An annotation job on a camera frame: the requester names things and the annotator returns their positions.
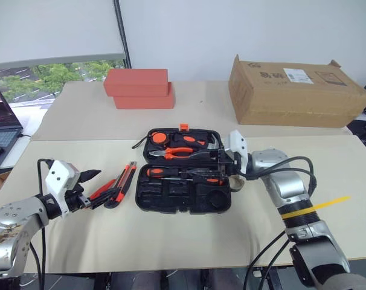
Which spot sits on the red rectangular box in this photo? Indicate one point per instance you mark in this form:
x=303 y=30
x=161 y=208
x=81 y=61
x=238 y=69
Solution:
x=134 y=81
x=143 y=102

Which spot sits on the large brown cardboard box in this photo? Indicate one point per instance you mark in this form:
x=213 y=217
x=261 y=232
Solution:
x=291 y=99

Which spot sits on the small open brown carton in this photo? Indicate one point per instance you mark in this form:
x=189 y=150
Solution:
x=0 y=181

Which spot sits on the orange black tape measure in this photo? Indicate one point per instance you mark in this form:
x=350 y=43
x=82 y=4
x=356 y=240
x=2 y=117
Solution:
x=158 y=138

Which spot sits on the black laptop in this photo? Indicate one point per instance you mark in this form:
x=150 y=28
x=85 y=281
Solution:
x=1 y=114

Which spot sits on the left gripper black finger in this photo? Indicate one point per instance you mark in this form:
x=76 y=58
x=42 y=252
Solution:
x=96 y=202
x=89 y=175

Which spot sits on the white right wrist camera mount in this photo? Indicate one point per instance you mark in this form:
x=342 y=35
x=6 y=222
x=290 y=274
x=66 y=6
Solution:
x=237 y=142

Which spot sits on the white roller window blind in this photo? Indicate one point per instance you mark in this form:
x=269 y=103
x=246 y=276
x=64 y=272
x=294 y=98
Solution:
x=50 y=27

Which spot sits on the small orange black screwdriver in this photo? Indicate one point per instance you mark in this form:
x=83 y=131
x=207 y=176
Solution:
x=213 y=181

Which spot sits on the black window frame post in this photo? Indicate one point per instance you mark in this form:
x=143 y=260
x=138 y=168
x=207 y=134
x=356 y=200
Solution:
x=122 y=33

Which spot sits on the yellow tape strip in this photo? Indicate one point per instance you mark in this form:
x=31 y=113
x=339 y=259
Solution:
x=334 y=201

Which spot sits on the silver claw hammer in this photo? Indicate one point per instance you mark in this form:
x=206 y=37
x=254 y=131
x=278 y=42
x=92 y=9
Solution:
x=213 y=144

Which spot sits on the long orange black screwdriver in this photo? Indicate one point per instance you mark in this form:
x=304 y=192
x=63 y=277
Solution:
x=159 y=172

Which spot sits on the white side desk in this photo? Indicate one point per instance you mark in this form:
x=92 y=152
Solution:
x=29 y=117

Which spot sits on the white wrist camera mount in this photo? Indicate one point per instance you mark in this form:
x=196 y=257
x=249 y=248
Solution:
x=237 y=142
x=59 y=178

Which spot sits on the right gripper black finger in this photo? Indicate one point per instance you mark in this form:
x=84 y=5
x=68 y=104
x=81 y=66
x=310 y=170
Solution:
x=207 y=155
x=211 y=174

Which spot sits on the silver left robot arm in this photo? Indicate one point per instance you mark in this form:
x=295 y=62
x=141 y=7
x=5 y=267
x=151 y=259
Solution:
x=11 y=214

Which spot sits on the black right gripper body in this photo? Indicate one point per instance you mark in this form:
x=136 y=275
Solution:
x=228 y=164

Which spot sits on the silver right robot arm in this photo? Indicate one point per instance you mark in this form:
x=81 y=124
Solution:
x=291 y=184

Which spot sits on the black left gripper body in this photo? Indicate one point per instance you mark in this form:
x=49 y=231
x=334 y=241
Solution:
x=75 y=197

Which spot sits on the orange black utility knife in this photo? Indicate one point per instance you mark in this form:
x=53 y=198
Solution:
x=119 y=194

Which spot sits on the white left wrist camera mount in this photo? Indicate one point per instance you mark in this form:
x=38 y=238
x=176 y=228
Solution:
x=59 y=178

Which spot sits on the pale tape roll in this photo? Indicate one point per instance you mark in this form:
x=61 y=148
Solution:
x=238 y=185

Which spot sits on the black plastic tool case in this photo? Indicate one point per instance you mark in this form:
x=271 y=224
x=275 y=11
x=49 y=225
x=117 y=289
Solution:
x=183 y=199

